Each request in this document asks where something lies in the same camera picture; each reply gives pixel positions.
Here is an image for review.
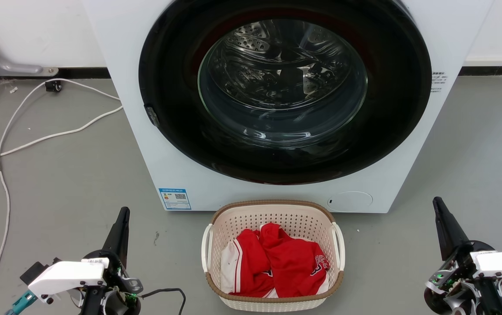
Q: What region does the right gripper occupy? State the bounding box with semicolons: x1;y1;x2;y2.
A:
423;196;496;315

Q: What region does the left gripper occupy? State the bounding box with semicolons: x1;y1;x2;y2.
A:
84;207;144;315

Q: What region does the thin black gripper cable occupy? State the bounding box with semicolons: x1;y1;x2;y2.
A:
140;287;187;315

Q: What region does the black round washer door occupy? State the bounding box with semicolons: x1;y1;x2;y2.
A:
138;0;432;186

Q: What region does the black baseboard strip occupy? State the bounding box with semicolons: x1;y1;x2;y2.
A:
458;66;502;77
0;67;111;80

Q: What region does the blue energy label sticker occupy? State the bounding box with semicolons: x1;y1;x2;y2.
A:
159;188;192;211

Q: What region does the red and white jersey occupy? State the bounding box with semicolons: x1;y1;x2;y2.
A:
220;222;331;299

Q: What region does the grey drain pipe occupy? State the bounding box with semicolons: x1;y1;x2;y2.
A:
0;13;59;77

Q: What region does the white floor cable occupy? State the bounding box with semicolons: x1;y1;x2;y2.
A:
0;105;123;167
0;78;121;315

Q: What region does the round white filter cover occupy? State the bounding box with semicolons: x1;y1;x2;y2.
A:
326;191;373;214

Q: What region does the beige perforated laundry basket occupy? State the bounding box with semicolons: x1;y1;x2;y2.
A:
201;200;346;312

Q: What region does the white front-load washing machine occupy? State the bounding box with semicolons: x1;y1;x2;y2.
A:
82;0;495;214

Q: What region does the small text sticker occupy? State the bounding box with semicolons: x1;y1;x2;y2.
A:
430;71;449;94

